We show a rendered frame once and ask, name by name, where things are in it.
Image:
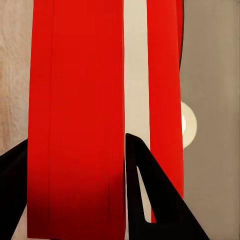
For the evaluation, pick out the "radio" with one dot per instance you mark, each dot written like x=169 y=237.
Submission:
x=100 y=69

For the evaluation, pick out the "coffee table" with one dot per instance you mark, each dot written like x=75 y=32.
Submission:
x=210 y=113

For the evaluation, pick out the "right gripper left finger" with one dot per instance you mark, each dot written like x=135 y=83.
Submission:
x=13 y=188

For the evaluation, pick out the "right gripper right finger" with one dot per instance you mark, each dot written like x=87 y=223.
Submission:
x=174 y=221

